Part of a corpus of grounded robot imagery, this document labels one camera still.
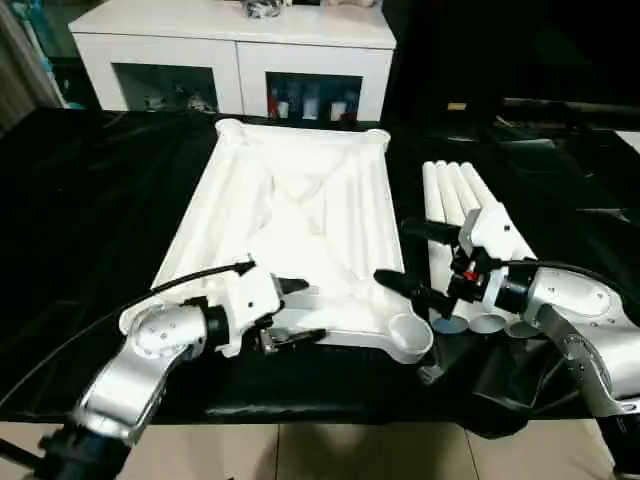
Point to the white plastic table leg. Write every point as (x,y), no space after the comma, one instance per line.
(479,192)
(432,200)
(462,195)
(447,200)

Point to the white plastic table top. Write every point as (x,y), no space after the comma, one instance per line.
(300,200)

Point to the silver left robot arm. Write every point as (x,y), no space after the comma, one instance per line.
(125,390)

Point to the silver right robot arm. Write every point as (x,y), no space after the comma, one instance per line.
(575,300)

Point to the small yellow label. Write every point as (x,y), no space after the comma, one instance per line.
(457,107)

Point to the plain white cup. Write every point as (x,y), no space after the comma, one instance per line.
(337,112)

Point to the white patterned cup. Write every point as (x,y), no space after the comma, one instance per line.
(311,109)

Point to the small white jar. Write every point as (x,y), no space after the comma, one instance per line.
(283,111)

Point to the red bottle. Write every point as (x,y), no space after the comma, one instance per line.
(273,102)

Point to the black work mat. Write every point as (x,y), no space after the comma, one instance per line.
(100,210)

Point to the flat white board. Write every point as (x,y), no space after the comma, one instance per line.
(629,142)

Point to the white sideboard cabinet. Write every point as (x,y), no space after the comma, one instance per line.
(225,60)

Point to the light blue plastic rack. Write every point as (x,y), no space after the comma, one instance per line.
(65,65)

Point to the beige curtain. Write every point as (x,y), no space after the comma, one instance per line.
(25,65)

